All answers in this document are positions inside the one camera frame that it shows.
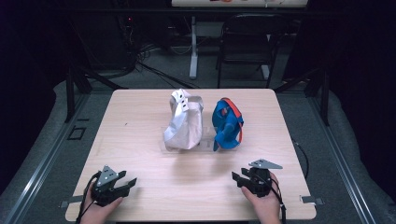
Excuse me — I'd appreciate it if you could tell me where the aluminium floor rail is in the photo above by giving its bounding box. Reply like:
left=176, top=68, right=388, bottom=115
left=2, top=92, right=92, bottom=224
left=306, top=96, right=378, bottom=224

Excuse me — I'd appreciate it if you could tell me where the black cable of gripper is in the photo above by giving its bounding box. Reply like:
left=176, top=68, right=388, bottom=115
left=75, top=172, right=102, bottom=224
left=268, top=138, right=310, bottom=224

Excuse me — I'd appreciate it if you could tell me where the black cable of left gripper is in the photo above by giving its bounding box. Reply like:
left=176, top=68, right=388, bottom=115
left=75, top=172, right=102, bottom=224

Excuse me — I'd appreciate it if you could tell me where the blue baseball cap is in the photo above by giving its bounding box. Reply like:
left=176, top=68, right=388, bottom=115
left=211, top=96, right=246, bottom=153

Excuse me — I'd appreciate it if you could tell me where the bundle of floor cables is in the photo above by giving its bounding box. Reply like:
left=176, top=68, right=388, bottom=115
left=117, top=15, right=202, bottom=90

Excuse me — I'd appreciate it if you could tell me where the clear acrylic rack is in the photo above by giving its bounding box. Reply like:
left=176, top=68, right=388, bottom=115
left=160, top=124, right=241, bottom=155

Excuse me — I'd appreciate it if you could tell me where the grey metal table bracket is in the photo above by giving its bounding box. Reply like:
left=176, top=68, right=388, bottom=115
left=58, top=194, right=86, bottom=209
left=299, top=194, right=325, bottom=206

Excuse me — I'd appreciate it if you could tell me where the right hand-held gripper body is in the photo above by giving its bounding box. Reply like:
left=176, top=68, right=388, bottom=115
left=245, top=158, right=284, bottom=199

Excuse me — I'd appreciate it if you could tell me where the person's left hand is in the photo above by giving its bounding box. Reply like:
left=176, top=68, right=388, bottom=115
left=79, top=186, right=124, bottom=224

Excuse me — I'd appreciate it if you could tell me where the white baseball cap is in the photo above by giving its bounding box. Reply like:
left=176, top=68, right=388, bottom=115
left=163, top=88, right=205, bottom=151

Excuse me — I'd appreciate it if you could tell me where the black folding chair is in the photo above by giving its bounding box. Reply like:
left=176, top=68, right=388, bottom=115
left=215, top=12, right=290, bottom=90

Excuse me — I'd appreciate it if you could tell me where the black metal stand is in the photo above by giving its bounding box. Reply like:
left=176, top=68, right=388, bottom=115
left=63, top=62, right=129, bottom=124
left=273, top=65, right=332, bottom=127

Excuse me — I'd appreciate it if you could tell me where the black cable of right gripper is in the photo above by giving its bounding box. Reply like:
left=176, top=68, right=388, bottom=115
left=268, top=138, right=310, bottom=224

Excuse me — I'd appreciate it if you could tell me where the person's right hand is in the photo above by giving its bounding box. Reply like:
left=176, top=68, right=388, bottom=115
left=240, top=172, right=283, bottom=224

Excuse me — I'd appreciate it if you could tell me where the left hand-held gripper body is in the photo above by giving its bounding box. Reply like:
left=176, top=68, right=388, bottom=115
left=90, top=164, right=130, bottom=208

